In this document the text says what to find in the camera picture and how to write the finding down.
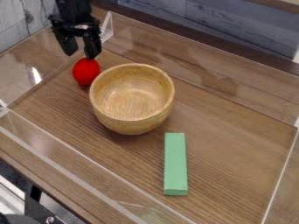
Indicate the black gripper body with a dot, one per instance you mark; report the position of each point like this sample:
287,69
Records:
77,28

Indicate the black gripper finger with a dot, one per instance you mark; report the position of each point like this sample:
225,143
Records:
92,43
66,42

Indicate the red felt strawberry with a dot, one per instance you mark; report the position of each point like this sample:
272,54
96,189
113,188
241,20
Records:
85,71

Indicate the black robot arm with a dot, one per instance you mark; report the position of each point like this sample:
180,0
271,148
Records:
72,10

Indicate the wooden bowl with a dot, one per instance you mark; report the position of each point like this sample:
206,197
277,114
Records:
130,96

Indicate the green rectangular block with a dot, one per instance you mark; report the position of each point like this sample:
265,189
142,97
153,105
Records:
174,173

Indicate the black table leg clamp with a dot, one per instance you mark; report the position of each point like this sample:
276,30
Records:
34,210

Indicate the clear acrylic corner bracket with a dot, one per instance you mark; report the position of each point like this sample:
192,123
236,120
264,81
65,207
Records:
106,28

